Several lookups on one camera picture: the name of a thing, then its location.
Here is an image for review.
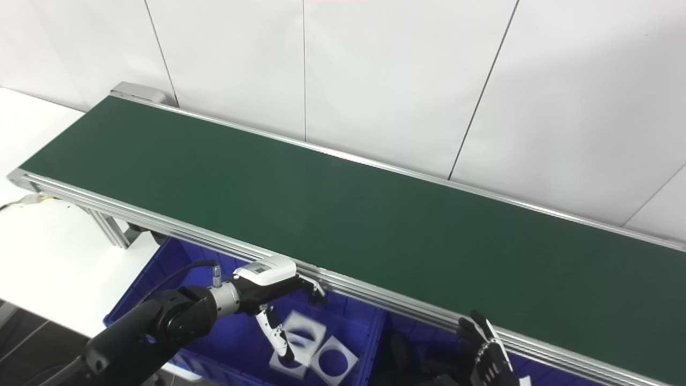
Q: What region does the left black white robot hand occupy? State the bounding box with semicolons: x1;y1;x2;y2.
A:
233;255;325;366

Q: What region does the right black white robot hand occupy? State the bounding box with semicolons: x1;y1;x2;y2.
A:
458;310;521;386

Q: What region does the blue bin with white parts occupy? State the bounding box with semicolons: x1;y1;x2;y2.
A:
103;236;387;386

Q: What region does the blue bin with black parts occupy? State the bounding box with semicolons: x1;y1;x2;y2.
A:
369;310;617;386

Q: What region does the black part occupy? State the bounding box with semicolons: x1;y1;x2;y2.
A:
387;331;464;386

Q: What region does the aluminium conveyor leg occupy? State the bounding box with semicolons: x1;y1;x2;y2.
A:
85;206;133;250

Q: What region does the grey conveyor motor housing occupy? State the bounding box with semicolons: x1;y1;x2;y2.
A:
109;81;167;106

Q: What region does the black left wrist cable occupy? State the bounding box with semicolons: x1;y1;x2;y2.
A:
140;259;221;302

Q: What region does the green conveyor belt aluminium frame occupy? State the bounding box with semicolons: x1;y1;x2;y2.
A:
8;81;686;386

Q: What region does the black cable with white connector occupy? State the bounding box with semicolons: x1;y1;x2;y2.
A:
0;194;56;213

